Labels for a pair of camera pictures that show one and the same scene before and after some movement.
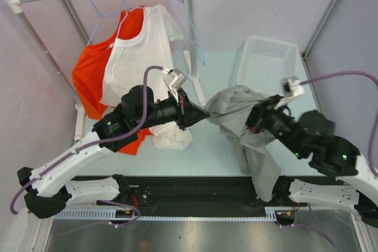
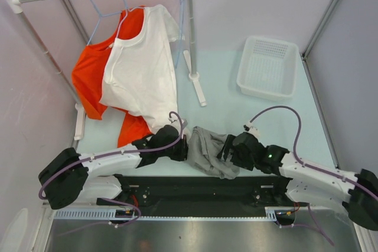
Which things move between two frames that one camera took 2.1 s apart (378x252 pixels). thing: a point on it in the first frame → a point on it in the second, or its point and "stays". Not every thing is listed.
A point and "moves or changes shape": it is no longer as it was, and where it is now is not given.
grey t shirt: x=230 y=107 → x=204 y=147
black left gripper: x=187 y=114 → x=182 y=153
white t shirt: x=170 y=136 moves or changes shape
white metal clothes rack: x=12 y=1 stays
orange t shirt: x=88 y=72 stays
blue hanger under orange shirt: x=100 y=13 stays
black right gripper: x=259 y=113 → x=225 y=149
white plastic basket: x=264 y=61 stays
